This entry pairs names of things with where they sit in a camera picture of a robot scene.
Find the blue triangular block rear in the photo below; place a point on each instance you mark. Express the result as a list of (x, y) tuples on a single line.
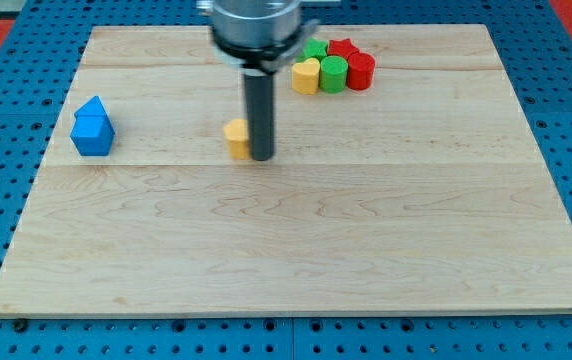
[(93, 108)]

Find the red cylinder block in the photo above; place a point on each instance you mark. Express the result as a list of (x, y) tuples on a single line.
[(360, 73)]

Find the red star block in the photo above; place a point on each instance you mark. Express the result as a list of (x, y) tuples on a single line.
[(343, 48)]

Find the yellow hexagon block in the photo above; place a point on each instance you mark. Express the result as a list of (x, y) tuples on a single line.
[(237, 139)]

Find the yellow heart block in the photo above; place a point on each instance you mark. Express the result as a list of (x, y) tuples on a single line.
[(305, 76)]

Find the green cylinder block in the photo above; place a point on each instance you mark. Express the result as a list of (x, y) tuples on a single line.
[(333, 74)]

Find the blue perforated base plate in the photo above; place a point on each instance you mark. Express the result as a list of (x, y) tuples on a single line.
[(37, 63)]

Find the blue pentagon block front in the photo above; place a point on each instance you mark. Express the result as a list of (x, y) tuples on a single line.
[(92, 135)]

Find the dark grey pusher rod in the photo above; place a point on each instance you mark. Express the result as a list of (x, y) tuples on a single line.
[(259, 103)]

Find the green star block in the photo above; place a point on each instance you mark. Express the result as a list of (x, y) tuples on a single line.
[(314, 48)]

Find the light wooden board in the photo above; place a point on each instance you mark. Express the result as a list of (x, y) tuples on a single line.
[(424, 195)]

